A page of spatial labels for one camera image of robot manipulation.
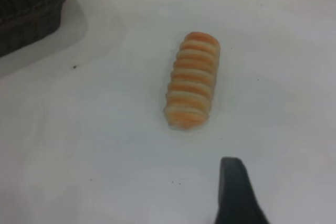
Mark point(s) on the dark brown woven basket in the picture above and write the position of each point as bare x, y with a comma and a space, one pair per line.
23, 11

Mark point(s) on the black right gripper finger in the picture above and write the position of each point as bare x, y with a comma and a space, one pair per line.
236, 195

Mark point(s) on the striped golden bread roll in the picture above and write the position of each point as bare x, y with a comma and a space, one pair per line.
193, 82

